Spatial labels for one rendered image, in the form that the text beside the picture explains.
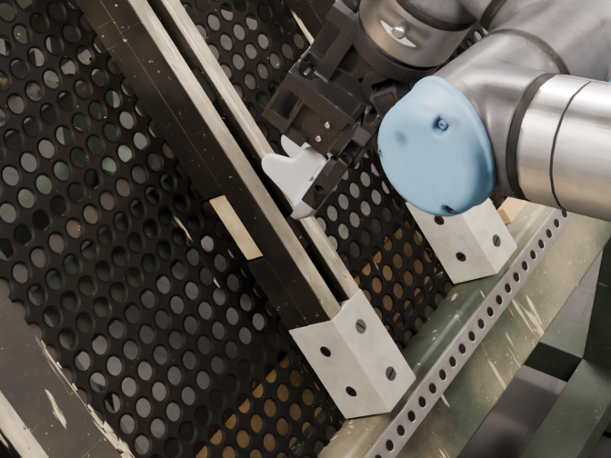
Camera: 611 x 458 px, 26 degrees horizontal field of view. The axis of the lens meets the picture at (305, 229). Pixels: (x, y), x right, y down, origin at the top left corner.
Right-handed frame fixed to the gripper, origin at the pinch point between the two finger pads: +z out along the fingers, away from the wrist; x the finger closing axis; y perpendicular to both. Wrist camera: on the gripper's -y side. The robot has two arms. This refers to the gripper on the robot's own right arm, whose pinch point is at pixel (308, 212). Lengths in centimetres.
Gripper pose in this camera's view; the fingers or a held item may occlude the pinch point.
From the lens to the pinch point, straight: 108.8
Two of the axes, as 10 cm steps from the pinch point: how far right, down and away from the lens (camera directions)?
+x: -4.3, 5.7, -7.0
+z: -4.1, 5.7, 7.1
